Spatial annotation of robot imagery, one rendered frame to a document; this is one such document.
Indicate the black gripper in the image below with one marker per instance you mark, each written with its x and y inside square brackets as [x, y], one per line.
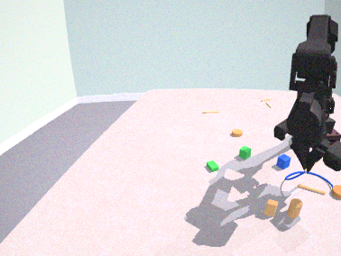
[320, 147]

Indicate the round wooden button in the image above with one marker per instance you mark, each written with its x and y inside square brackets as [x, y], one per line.
[336, 191]

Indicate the tan flat disc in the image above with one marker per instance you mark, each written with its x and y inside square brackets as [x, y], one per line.
[237, 133]

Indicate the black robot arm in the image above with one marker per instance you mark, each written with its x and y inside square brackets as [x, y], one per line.
[313, 61]

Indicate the wooden cylinder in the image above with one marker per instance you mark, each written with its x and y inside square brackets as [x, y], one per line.
[294, 208]

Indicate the small tan wooden block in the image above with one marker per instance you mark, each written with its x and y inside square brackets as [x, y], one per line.
[270, 208]

